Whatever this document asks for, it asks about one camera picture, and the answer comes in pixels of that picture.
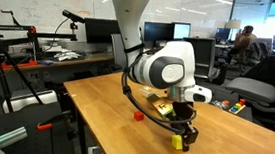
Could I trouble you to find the silver metal tube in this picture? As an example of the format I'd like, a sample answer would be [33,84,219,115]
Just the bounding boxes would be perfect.
[0,123,30,152]

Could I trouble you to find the black computer monitor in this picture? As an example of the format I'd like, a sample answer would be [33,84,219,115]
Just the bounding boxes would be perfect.
[215,27,232,43]
[143,20,175,46]

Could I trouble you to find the seated person in tan shirt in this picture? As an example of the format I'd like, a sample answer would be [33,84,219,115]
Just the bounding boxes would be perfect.
[227,23,260,63]

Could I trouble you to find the long wooden desk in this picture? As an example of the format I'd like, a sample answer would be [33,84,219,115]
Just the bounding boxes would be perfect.
[0,31,184,92]

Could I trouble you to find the red cube block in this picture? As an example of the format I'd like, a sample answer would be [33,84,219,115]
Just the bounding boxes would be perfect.
[133,110,146,123]

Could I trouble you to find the small colourful plastic toy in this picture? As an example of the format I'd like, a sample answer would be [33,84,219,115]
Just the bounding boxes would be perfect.
[212,99,231,112]

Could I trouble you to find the large black monitor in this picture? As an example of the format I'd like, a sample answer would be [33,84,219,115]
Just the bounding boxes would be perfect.
[82,16,122,47]

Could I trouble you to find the black mesh office chair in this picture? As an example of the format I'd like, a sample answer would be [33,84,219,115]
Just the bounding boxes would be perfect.
[179,36,230,103]

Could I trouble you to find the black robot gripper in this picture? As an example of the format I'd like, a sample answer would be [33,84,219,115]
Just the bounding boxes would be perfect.
[167,100,202,154]

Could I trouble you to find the yellow cube block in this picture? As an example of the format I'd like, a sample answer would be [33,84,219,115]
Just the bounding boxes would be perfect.
[170,133,186,151]

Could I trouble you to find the beige lampshade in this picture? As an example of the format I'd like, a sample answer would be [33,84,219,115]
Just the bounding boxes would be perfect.
[225,18,243,31]

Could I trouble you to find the tan wrist camera mount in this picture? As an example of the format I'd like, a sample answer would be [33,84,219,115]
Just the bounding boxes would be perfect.
[145,93,179,122]

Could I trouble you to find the low black table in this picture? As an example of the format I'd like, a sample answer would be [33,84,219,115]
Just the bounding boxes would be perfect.
[207,92,255,122]

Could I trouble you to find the red flat tool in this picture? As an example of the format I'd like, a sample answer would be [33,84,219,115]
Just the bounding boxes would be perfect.
[0,57,40,73]

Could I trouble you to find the white papers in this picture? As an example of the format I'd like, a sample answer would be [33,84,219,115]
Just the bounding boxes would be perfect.
[52,48,84,64]

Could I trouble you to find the orange clamp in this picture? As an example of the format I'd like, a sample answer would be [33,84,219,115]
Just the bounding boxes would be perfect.
[35,121,54,133]

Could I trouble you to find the lit computer monitor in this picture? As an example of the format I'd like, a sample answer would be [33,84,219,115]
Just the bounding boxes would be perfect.
[171,21,192,42]

